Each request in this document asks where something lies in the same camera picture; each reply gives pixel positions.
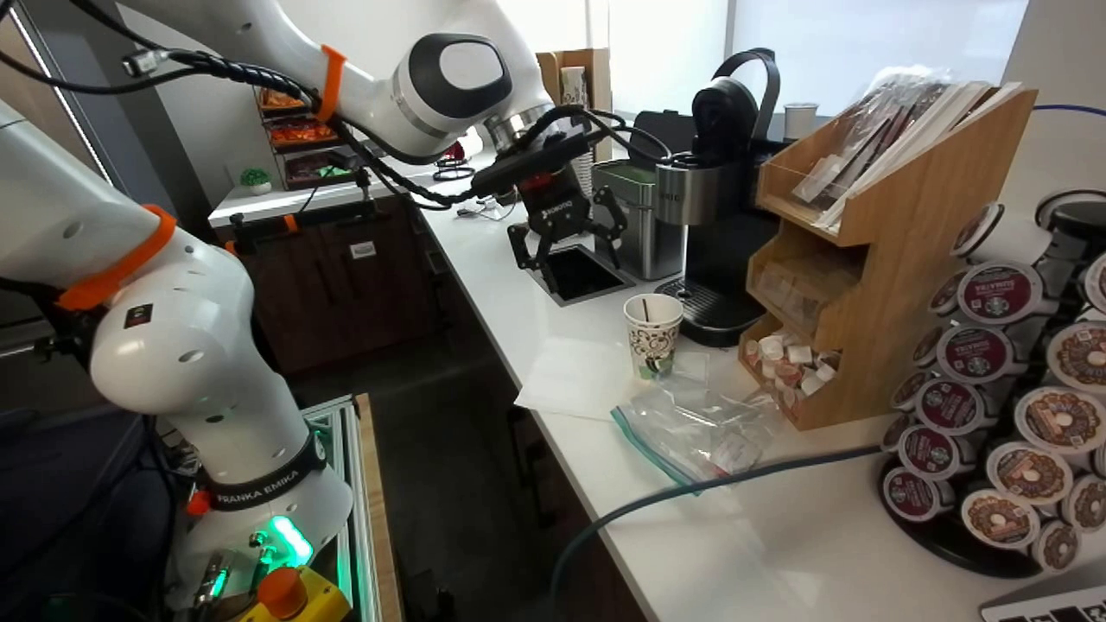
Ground wooden condiment organizer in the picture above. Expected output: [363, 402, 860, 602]
[737, 81, 1039, 431]

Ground tea bag packets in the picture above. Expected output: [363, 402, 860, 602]
[791, 68, 997, 211]

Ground black coffee pod carousel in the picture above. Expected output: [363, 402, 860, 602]
[874, 188, 1106, 579]

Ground maroon lid coffee pod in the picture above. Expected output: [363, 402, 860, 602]
[908, 324, 946, 369]
[934, 321, 1015, 388]
[925, 272, 964, 321]
[912, 376, 989, 438]
[949, 203, 1010, 260]
[954, 260, 1047, 327]
[878, 464, 942, 525]
[896, 425, 964, 479]
[890, 369, 925, 412]

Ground black drip tray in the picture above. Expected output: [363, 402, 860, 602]
[535, 244, 635, 309]

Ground stacked printed paper coffee cups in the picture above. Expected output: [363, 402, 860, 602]
[617, 289, 686, 379]

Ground wire snack rack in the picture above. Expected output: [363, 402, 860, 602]
[253, 84, 355, 188]

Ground purple cable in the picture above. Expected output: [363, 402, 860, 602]
[1031, 100, 1106, 121]

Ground black pod coffee machine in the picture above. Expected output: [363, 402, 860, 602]
[654, 44, 787, 347]

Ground stack of white cups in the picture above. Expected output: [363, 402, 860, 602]
[559, 61, 594, 199]

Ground white creamer cups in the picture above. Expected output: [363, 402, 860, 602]
[754, 327, 838, 402]

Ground black plastic container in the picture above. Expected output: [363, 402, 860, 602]
[624, 106, 701, 169]

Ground white printed box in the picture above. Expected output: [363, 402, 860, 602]
[978, 568, 1106, 622]

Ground grey cable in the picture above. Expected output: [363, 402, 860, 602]
[547, 442, 883, 622]

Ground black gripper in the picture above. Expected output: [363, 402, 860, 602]
[506, 177, 631, 278]

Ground dark wooden cabinet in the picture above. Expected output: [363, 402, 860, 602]
[222, 195, 463, 376]

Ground clear plastic zip bag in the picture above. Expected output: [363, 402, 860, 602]
[608, 373, 787, 487]

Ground grey metal box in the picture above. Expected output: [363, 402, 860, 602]
[587, 160, 683, 287]

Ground brown lid coffee pod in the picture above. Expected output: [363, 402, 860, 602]
[1045, 321, 1106, 399]
[1062, 475, 1106, 532]
[982, 438, 1074, 508]
[1031, 520, 1086, 574]
[956, 487, 1045, 552]
[1014, 382, 1106, 455]

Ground wooden board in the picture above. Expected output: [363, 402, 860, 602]
[350, 389, 409, 622]

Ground yellow emergency stop box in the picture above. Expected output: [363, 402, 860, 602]
[236, 568, 353, 622]

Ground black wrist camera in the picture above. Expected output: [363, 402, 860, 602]
[471, 131, 594, 199]

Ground orange snack bag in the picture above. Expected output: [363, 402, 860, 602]
[265, 119, 342, 151]
[254, 91, 307, 119]

